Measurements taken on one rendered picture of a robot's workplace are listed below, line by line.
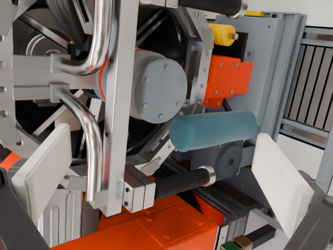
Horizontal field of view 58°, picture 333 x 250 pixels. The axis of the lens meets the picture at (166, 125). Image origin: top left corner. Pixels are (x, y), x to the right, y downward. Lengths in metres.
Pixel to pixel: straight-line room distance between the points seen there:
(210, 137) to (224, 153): 0.40
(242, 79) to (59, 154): 0.82
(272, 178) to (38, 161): 0.13
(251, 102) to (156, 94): 0.69
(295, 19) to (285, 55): 0.13
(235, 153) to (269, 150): 0.99
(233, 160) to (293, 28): 0.53
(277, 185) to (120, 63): 0.34
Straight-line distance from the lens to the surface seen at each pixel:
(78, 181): 0.73
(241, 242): 0.86
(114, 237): 0.91
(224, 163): 1.16
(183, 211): 1.04
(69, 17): 0.51
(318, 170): 1.28
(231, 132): 0.80
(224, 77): 0.90
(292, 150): 1.31
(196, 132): 0.71
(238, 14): 0.58
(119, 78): 0.47
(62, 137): 0.20
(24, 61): 0.61
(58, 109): 0.77
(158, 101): 0.58
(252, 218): 1.01
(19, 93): 0.62
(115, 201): 0.55
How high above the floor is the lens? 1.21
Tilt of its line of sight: 38 degrees down
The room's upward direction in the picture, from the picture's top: 97 degrees counter-clockwise
